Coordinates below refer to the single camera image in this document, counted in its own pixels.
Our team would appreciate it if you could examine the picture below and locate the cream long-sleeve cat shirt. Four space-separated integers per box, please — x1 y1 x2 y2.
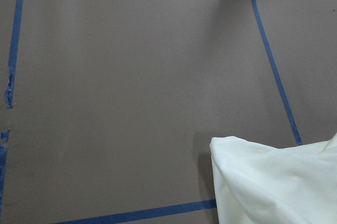
210 136 336 223

